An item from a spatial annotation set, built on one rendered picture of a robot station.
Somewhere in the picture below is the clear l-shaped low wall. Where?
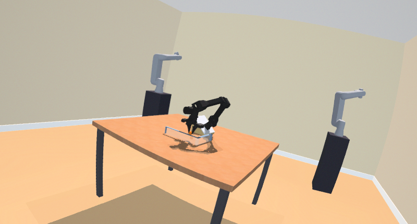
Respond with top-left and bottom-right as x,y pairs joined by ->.
165,127 -> 212,146

